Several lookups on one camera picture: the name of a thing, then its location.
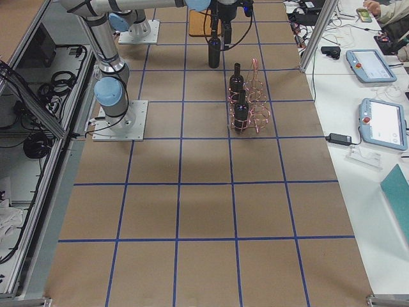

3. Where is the dark wine bottle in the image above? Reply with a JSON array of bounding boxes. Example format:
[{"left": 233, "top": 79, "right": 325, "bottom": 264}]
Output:
[
  {"left": 208, "top": 33, "right": 221, "bottom": 68},
  {"left": 229, "top": 63, "right": 244, "bottom": 94},
  {"left": 234, "top": 90, "right": 249, "bottom": 132}
]

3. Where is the wooden tray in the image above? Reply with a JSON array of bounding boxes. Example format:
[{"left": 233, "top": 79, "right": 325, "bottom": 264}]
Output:
[{"left": 188, "top": 10, "right": 212, "bottom": 37}]

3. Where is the person hand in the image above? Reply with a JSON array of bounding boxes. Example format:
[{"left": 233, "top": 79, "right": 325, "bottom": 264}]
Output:
[{"left": 363, "top": 0, "right": 381, "bottom": 17}]

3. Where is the black handheld device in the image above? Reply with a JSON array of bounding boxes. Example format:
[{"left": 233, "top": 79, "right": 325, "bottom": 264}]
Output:
[{"left": 321, "top": 46, "right": 341, "bottom": 59}]

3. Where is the green smartphone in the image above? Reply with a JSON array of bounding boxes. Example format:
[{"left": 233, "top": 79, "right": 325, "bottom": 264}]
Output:
[{"left": 356, "top": 8, "right": 372, "bottom": 23}]

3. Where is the far teach pendant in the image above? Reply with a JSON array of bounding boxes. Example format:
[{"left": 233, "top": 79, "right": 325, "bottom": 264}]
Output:
[{"left": 346, "top": 49, "right": 397, "bottom": 83}]

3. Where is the teach pendant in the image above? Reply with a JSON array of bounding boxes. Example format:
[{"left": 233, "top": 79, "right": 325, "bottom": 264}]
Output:
[
  {"left": 359, "top": 98, "right": 408, "bottom": 150},
  {"left": 346, "top": 49, "right": 397, "bottom": 83}
]

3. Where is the black power adapter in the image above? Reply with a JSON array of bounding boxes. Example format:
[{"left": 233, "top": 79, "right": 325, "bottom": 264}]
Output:
[{"left": 325, "top": 133, "right": 352, "bottom": 146}]

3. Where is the near teach pendant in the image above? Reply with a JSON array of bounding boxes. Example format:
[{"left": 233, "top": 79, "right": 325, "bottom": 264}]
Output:
[{"left": 359, "top": 98, "right": 408, "bottom": 150}]

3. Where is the clear acrylic stand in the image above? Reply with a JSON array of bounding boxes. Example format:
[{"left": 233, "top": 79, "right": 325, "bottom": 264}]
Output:
[{"left": 346, "top": 145, "right": 382, "bottom": 170}]

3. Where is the teal board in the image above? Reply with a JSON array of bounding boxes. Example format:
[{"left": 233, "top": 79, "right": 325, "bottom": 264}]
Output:
[{"left": 380, "top": 164, "right": 408, "bottom": 244}]

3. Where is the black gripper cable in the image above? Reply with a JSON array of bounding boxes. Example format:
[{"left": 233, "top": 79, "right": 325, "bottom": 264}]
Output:
[{"left": 203, "top": 0, "right": 256, "bottom": 51}]

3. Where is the copper wire bottle basket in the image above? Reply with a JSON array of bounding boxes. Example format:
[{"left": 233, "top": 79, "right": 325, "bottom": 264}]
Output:
[{"left": 228, "top": 58, "right": 271, "bottom": 133}]

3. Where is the aluminium frame post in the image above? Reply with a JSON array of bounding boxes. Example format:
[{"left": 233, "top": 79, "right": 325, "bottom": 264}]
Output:
[{"left": 299, "top": 0, "right": 338, "bottom": 73}]

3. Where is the aluminium side frame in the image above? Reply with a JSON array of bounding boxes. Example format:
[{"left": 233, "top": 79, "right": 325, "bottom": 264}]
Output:
[{"left": 1, "top": 1, "right": 95, "bottom": 301}]

